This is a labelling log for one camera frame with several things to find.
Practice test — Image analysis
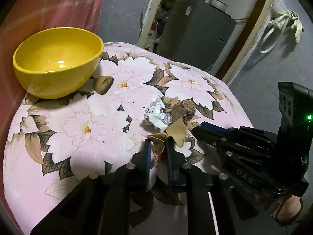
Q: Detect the pink floral cloth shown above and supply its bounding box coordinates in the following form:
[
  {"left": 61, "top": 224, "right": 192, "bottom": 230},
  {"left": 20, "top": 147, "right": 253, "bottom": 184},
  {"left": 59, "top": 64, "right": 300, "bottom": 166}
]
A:
[{"left": 18, "top": 42, "right": 251, "bottom": 234}]

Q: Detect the grey metal cabinet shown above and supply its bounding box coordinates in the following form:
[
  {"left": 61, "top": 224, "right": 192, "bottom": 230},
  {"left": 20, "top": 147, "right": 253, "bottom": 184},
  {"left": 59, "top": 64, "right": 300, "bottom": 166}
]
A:
[{"left": 156, "top": 0, "right": 236, "bottom": 71}]

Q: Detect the olive brown potato piece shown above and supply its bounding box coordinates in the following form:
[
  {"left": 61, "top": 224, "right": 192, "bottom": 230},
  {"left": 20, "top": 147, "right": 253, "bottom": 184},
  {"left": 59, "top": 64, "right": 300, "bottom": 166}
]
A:
[{"left": 93, "top": 75, "right": 114, "bottom": 95}]

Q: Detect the red plaid cloth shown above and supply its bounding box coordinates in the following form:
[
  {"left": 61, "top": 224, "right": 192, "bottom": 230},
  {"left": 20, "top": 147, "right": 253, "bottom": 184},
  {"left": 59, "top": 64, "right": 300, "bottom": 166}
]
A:
[{"left": 1, "top": 0, "right": 107, "bottom": 223}]

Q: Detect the person's right hand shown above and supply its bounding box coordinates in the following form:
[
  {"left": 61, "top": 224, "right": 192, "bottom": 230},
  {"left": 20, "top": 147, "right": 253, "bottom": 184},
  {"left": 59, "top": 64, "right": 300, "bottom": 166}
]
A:
[{"left": 266, "top": 195, "right": 303, "bottom": 227}]

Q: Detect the cream door frame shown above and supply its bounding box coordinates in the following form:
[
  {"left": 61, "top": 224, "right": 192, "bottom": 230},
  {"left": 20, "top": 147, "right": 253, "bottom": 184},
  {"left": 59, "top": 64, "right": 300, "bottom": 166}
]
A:
[{"left": 136, "top": 0, "right": 161, "bottom": 48}]

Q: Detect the metal pot on cabinet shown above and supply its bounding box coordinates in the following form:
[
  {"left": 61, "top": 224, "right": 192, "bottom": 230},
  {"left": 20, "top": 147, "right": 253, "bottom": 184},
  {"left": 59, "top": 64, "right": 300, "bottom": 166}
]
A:
[{"left": 209, "top": 0, "right": 228, "bottom": 12}]

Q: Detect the purple onion end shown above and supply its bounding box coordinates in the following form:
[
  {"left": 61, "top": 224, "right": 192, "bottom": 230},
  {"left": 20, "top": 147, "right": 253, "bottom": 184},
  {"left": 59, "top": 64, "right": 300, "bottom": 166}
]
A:
[{"left": 179, "top": 100, "right": 196, "bottom": 122}]

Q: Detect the brown onion skin piece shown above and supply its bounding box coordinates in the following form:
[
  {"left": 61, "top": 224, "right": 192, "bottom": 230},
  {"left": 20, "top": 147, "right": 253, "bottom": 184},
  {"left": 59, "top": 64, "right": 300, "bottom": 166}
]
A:
[{"left": 146, "top": 133, "right": 169, "bottom": 161}]

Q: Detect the yellow ceramic bowl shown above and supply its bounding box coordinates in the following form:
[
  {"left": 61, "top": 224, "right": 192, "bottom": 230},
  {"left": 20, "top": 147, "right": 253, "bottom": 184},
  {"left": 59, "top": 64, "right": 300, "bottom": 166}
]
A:
[{"left": 13, "top": 27, "right": 104, "bottom": 99}]

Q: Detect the silver foil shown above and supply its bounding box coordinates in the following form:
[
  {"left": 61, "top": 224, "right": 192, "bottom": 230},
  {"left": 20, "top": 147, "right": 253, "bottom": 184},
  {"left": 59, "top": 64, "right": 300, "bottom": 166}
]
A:
[{"left": 144, "top": 96, "right": 172, "bottom": 132}]

